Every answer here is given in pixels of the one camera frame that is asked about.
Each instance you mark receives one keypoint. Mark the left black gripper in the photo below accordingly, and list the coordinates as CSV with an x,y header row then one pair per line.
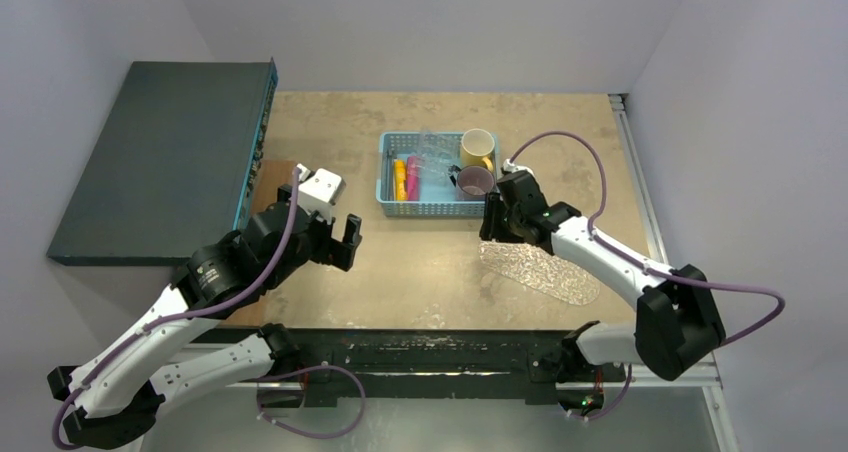
x,y
340,253

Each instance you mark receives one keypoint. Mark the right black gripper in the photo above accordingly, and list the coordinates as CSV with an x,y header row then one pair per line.
x,y
495,218

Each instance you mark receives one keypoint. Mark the clear textured oval tray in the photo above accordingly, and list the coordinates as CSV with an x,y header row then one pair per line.
x,y
535,269

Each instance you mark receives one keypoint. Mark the purple translucent mug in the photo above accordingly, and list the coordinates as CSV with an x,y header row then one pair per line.
x,y
471,183

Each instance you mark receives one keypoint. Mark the yellow mug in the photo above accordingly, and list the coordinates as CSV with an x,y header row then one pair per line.
x,y
477,147

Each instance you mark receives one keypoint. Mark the light blue perforated basket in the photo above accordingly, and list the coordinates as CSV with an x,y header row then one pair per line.
x,y
436,201

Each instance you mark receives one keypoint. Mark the clear plastic packaging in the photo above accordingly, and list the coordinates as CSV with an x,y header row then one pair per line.
x,y
438,155

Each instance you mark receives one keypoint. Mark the pink toothpaste tube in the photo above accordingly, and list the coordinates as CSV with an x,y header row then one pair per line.
x,y
413,178

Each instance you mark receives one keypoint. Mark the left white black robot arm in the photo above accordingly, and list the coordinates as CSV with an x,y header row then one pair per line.
x,y
119,395

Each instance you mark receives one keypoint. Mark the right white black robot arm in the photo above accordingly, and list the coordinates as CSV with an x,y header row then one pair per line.
x,y
677,322

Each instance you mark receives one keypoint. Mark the yellow toothpaste tube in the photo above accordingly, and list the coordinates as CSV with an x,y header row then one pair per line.
x,y
400,180

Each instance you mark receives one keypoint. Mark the grey toothbrush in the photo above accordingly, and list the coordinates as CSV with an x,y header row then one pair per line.
x,y
388,181

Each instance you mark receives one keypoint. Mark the dark grey flat box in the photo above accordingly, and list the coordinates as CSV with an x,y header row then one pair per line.
x,y
174,166

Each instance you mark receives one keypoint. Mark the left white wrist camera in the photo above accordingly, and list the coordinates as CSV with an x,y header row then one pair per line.
x,y
319,191

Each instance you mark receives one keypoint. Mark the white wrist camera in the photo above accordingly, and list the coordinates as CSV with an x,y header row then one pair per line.
x,y
509,166
319,191

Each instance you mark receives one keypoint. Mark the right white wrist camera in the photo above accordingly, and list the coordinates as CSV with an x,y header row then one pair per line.
x,y
509,166

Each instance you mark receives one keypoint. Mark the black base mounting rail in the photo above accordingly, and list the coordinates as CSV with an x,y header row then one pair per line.
x,y
537,367

